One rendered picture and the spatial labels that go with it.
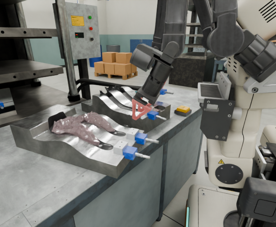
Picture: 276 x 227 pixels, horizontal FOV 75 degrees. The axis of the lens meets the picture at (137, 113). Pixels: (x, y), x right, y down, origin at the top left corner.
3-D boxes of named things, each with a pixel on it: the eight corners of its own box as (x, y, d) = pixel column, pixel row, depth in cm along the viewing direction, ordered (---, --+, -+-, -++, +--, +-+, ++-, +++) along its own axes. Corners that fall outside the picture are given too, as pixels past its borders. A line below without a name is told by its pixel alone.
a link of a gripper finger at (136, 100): (123, 116, 59) (134, 93, 55) (129, 109, 65) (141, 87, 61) (140, 127, 59) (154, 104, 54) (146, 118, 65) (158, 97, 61)
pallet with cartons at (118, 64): (138, 75, 615) (138, 52, 586) (124, 80, 549) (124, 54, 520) (109, 72, 667) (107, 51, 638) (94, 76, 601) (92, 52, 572)
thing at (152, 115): (168, 122, 86) (169, 112, 84) (163, 126, 83) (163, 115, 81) (147, 115, 94) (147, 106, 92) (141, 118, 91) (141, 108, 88)
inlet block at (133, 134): (160, 144, 75) (160, 133, 73) (156, 151, 71) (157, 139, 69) (131, 138, 80) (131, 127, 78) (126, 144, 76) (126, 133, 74)
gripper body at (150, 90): (134, 96, 56) (144, 75, 52) (142, 88, 65) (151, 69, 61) (152, 106, 55) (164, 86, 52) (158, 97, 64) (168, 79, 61)
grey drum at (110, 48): (121, 65, 817) (120, 44, 782) (120, 67, 763) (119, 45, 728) (108, 65, 813) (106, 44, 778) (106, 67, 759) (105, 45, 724)
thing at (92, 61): (106, 65, 802) (104, 44, 767) (95, 67, 758) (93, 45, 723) (97, 65, 834) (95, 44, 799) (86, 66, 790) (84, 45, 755)
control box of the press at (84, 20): (110, 156, 203) (99, 5, 145) (88, 170, 182) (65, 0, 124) (97, 148, 216) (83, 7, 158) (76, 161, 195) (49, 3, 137)
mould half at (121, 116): (169, 118, 106) (171, 96, 100) (142, 135, 88) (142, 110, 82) (111, 100, 135) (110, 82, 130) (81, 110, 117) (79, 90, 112)
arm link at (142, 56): (181, 45, 47) (183, 44, 55) (143, 24, 48) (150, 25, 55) (159, 84, 53) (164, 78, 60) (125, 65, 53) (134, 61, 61)
